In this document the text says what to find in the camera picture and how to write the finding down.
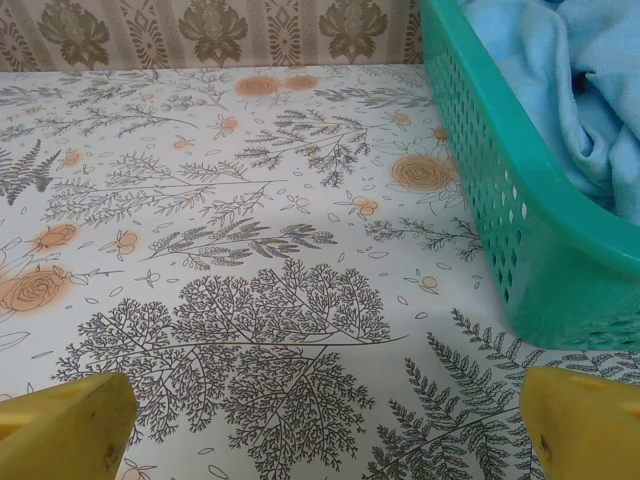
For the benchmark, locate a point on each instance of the light blue printed t-shirt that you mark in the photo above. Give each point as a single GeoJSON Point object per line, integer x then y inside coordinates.
{"type": "Point", "coordinates": [550, 75]}

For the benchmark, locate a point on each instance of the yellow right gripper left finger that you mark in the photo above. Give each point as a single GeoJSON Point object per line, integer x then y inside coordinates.
{"type": "Point", "coordinates": [65, 430]}

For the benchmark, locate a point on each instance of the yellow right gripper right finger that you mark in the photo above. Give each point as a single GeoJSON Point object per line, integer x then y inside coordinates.
{"type": "Point", "coordinates": [590, 430]}

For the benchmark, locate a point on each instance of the teal plastic basket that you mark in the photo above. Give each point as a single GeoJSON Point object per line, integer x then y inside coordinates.
{"type": "Point", "coordinates": [530, 240]}

